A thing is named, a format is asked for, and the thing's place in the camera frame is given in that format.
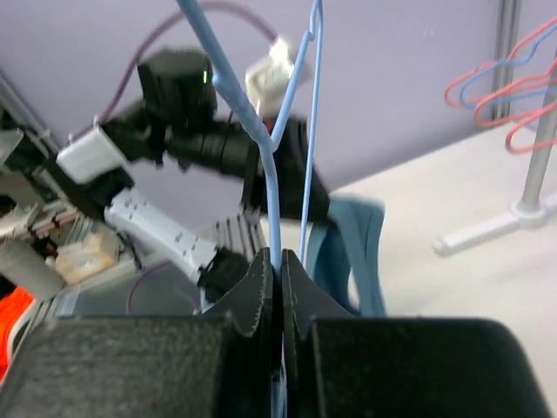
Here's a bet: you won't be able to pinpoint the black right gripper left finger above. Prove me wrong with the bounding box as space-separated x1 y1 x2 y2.
1 249 273 417

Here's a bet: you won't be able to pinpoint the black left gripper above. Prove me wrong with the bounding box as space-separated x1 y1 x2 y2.
241 116 330 222

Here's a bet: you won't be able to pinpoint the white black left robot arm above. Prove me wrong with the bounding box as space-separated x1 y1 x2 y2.
45 49 271 301

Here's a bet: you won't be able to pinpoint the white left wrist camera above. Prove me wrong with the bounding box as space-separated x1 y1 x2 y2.
245 36 298 119

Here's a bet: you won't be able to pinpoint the aluminium mounting rail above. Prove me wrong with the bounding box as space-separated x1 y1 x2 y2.
13 201 265 258

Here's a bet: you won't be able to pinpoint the blue tank top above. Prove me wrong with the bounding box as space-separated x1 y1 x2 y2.
305 197 386 317

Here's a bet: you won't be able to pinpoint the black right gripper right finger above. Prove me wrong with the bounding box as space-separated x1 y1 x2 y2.
282 250 550 417

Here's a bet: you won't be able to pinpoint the white silver clothes rack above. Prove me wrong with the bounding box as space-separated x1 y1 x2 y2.
433 61 556 256

